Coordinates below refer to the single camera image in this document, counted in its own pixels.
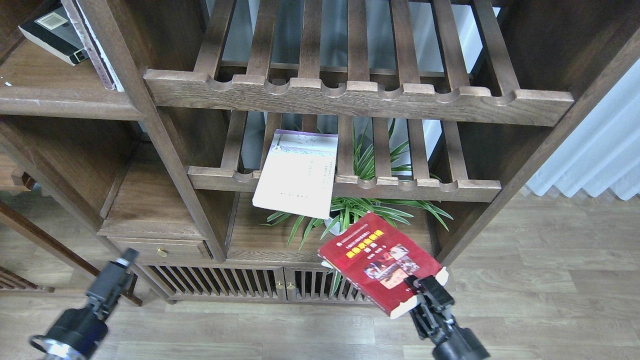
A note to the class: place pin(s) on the green spider plant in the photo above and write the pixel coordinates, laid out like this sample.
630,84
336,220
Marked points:
347,210

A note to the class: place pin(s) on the white pleated curtain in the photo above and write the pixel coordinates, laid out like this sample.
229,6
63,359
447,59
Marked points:
603,152

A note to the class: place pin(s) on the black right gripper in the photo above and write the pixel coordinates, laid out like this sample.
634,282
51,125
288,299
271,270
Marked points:
434,309

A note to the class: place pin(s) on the dark wooden bookshelf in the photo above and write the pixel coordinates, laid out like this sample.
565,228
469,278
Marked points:
162,147

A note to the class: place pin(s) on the white plant pot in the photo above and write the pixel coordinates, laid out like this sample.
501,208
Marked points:
333,226

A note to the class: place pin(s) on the brass drawer knob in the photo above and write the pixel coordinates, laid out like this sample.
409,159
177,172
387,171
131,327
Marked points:
162,252

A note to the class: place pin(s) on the white lavender book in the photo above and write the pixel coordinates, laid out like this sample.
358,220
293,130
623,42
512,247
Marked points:
298,174

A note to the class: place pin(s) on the red cover book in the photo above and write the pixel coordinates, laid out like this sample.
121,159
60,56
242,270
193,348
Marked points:
376,258

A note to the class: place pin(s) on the black yellow cover book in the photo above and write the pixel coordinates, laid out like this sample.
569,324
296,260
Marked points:
54,32

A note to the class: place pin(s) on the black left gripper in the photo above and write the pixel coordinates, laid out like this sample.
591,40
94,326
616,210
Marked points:
78,333

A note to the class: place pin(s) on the dark wooden side furniture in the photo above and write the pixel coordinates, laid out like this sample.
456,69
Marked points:
12,180

